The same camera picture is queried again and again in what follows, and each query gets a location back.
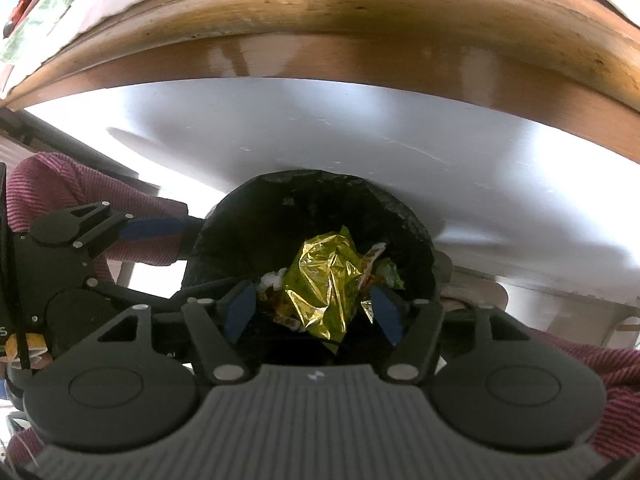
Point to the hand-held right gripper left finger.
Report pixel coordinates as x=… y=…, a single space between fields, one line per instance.
x=240 y=315

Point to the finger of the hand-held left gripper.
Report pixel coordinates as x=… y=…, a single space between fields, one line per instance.
x=160 y=228
x=165 y=305

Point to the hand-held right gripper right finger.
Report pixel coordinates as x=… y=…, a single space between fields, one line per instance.
x=390 y=315

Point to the green plastic bag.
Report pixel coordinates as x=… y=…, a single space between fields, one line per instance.
x=390 y=272

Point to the orange white wrapper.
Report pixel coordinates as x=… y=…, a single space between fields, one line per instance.
x=372 y=260

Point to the yellow foil wrapper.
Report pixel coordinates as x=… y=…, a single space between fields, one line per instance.
x=320 y=280

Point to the black plastic bin bag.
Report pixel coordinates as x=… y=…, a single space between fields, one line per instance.
x=240 y=230

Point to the maroon striped cloth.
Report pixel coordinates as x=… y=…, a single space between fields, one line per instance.
x=130 y=200

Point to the light wooden furniture piece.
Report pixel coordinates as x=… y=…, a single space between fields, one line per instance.
x=550 y=305

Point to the person's right leg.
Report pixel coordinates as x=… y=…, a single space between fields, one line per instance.
x=615 y=375

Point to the green checked blanket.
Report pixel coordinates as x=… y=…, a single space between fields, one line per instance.
x=55 y=20

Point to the wooden bed frame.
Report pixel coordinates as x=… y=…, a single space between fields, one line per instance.
x=320 y=25

